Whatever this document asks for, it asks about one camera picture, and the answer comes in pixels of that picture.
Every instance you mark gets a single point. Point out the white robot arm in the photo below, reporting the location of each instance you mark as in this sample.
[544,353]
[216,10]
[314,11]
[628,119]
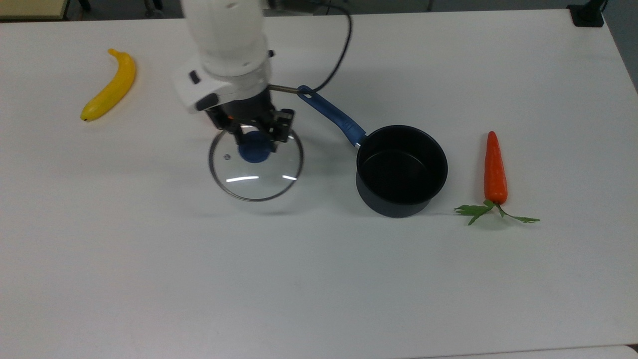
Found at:
[227,45]

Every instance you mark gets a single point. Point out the light wooden side table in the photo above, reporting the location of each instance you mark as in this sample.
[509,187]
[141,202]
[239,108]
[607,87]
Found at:
[30,8]

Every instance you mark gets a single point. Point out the yellow banana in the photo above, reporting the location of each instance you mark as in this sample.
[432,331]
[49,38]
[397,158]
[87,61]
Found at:
[113,89]

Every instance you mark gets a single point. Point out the black table clamp mount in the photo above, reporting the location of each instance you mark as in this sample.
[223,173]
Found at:
[586,14]

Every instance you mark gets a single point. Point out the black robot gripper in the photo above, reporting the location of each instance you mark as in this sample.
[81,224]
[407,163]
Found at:
[246,110]

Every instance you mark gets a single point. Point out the orange carrot with green leaves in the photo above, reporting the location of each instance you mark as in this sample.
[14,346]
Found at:
[495,172]

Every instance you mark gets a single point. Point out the glass lid with blue knob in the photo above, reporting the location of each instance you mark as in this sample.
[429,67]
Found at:
[259,185]

